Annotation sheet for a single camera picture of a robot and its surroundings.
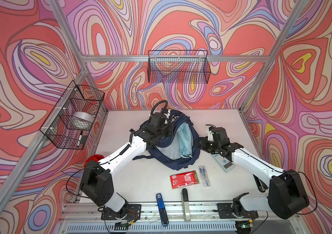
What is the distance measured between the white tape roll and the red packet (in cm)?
55

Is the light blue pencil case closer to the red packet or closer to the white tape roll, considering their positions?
the red packet

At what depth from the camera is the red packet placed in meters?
0.84

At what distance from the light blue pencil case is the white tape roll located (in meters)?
0.47

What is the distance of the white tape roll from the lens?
2.33 ft

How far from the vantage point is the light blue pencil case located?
2.79 feet

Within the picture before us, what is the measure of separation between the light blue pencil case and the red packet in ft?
0.39
